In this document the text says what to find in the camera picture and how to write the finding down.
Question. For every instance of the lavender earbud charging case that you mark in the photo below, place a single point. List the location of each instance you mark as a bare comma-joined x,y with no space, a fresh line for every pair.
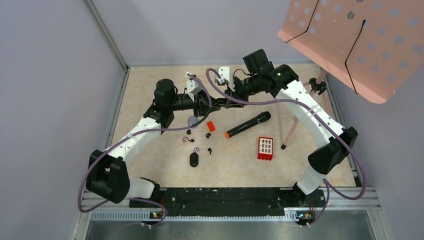
192,120

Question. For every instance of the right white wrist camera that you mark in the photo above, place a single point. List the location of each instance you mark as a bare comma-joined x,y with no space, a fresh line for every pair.
224,77

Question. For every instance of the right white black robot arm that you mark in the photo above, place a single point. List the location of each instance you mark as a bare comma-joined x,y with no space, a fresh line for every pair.
333,140

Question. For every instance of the small red block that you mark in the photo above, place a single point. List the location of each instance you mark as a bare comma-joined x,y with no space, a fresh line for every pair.
211,126

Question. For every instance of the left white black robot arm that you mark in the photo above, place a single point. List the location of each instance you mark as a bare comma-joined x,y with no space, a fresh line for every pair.
107,175

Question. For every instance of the red white toy block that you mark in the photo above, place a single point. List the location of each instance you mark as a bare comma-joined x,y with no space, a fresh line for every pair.
265,148

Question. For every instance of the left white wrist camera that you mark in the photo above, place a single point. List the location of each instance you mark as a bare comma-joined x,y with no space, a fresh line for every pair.
193,87

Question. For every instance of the pink perforated music stand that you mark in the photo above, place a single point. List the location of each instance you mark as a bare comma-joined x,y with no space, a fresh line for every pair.
371,46

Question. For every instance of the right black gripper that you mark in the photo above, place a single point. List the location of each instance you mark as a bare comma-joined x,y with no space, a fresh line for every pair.
235,94

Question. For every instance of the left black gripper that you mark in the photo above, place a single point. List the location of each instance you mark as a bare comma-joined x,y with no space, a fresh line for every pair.
202,103

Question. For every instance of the black microphone orange tip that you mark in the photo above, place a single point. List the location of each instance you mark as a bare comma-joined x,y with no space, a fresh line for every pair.
260,118

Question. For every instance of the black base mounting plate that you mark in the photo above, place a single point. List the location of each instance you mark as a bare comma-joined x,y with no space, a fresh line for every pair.
237,203

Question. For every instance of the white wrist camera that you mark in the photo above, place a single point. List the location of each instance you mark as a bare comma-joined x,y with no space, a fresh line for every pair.
193,87
224,77

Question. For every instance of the black earbud with purple hook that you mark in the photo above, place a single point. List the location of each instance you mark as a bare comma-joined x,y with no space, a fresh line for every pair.
186,139

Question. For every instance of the black earbud charging case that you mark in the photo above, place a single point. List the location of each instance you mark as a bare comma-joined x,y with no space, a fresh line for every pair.
193,159

